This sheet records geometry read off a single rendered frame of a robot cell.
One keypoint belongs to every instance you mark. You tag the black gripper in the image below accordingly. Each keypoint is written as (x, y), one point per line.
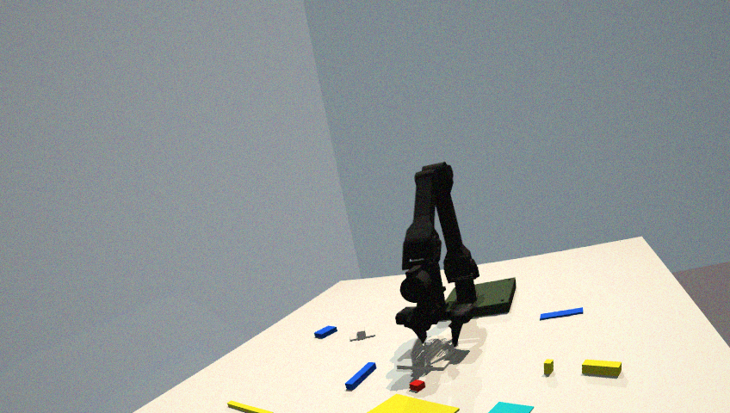
(462, 314)

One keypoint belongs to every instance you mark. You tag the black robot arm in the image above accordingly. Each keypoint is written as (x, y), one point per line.
(433, 186)

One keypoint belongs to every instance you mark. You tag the teal rectangular plate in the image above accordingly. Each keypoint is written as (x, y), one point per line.
(502, 407)

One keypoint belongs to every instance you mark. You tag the small red block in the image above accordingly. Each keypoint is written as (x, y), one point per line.
(417, 385)

